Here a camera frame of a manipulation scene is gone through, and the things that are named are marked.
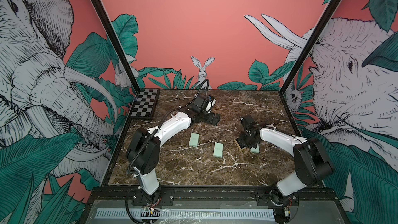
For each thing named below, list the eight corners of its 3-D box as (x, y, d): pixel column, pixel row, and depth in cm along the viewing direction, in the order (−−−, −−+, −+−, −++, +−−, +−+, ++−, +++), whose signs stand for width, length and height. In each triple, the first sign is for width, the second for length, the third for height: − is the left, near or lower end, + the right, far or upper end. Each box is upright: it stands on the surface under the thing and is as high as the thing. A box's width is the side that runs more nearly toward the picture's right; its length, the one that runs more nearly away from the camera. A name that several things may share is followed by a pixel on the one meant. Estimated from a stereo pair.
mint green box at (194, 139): (188, 145, 94) (188, 143, 92) (191, 134, 98) (191, 132, 96) (197, 146, 93) (197, 144, 91) (199, 136, 98) (199, 133, 96)
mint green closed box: (212, 156, 90) (213, 154, 88) (214, 143, 95) (214, 141, 92) (222, 157, 89) (222, 156, 87) (223, 145, 94) (224, 143, 92)
